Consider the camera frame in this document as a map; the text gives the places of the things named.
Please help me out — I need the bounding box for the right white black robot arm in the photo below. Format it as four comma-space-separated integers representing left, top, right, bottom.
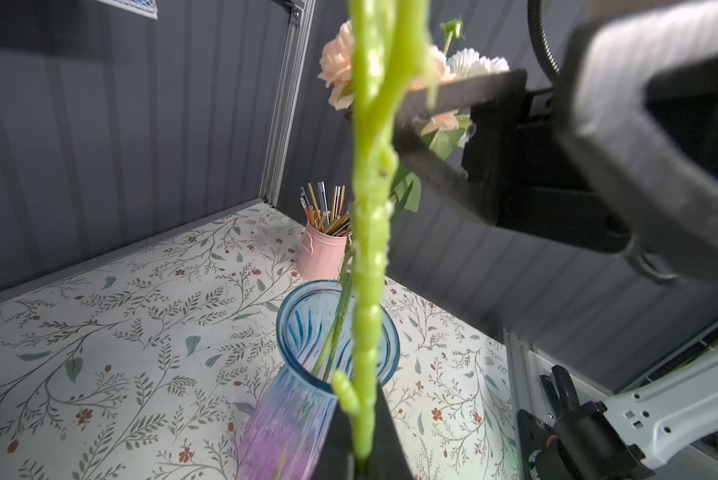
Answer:
394, 1, 718, 479

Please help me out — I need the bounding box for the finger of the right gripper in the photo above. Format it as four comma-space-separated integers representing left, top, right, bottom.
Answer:
393, 128, 499, 225
395, 69, 528, 128

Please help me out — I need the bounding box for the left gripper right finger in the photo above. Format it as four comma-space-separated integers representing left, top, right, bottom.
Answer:
367, 384, 414, 480

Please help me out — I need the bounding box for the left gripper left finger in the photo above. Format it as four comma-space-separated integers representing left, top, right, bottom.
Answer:
311, 407, 354, 480

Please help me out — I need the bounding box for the cream peach rose stem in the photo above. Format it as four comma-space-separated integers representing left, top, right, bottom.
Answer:
318, 20, 459, 135

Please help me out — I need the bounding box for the white poppy flower stem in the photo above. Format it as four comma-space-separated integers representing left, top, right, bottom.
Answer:
310, 16, 511, 379

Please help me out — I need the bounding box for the floral patterned table mat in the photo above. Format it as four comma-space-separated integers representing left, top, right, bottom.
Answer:
0, 204, 518, 479

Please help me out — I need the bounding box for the pink pencil cup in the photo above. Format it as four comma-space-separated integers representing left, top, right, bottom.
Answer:
296, 224, 347, 281

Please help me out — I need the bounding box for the blue purple glass vase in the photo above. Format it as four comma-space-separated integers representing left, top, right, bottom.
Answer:
238, 280, 368, 479

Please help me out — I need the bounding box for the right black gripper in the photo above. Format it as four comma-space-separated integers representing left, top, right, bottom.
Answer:
463, 1, 718, 286

